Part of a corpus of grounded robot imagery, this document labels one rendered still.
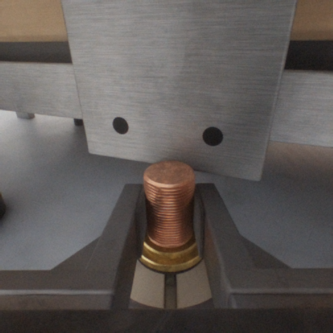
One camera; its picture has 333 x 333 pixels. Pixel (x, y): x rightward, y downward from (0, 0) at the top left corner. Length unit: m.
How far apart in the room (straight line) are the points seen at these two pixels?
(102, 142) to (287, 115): 0.13
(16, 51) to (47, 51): 0.04
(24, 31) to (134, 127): 0.21
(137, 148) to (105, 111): 0.03
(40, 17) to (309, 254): 0.36
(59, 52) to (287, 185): 0.34
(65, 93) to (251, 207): 0.25
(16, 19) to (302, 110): 0.30
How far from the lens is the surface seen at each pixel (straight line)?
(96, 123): 0.17
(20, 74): 0.29
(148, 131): 0.15
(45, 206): 0.35
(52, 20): 0.31
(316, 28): 0.23
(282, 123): 0.19
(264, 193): 0.36
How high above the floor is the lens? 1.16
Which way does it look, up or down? 29 degrees up
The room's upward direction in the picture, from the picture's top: 179 degrees clockwise
